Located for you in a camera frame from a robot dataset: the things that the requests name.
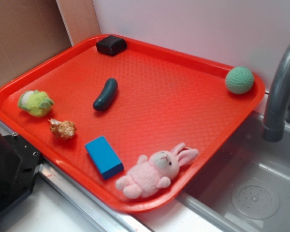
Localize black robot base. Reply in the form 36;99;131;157
0;133;41;217

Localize green plush animal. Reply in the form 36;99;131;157
17;90;55;117

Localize red plastic tray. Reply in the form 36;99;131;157
0;36;265;213

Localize dark green toy cucumber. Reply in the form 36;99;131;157
93;78;118;111

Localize blue rectangular block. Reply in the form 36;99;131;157
85;136;124;180

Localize pink plush bunny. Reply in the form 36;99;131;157
115;143;199;199

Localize black rectangular block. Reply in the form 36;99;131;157
96;35;128;56

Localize brown seashell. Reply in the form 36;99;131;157
48;118;77;140

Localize green textured ball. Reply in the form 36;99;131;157
225;66;254;94

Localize grey toy sink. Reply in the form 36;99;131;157
132;111;290;232

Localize brown cardboard panel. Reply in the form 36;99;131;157
0;0;102;94

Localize grey toy faucet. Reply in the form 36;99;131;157
261;44;290;142

